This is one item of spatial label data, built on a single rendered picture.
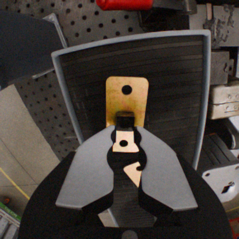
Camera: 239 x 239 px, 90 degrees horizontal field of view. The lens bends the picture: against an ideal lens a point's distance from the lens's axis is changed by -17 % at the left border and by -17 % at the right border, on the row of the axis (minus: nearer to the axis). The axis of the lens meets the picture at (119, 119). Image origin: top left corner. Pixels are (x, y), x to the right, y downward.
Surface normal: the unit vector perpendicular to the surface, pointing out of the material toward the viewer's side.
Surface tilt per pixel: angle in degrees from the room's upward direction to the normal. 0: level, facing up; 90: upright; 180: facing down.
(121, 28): 0
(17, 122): 0
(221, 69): 5
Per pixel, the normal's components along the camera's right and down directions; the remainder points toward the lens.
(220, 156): -0.16, -0.87
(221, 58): -0.01, 0.44
